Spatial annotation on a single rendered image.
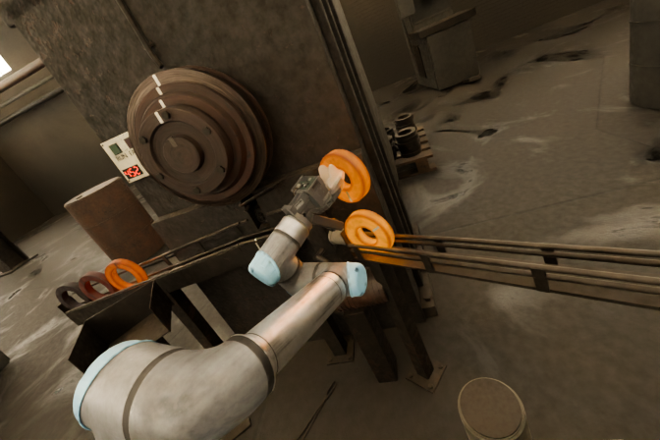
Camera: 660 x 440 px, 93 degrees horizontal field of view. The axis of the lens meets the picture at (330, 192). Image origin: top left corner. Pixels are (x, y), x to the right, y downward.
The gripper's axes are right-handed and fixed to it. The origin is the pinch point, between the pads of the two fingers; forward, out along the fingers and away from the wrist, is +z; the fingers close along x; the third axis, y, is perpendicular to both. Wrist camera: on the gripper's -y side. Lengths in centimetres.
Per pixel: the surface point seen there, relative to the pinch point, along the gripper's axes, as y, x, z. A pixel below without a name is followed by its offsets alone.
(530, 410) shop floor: -91, -33, -20
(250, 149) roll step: 13.5, 28.9, -2.8
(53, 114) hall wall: 142, 1002, 96
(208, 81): 35.6, 31.4, 3.2
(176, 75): 42, 38, 0
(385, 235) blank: -19.9, -7.2, -6.3
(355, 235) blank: -20.2, 3.8, -7.7
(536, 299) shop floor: -102, -24, 24
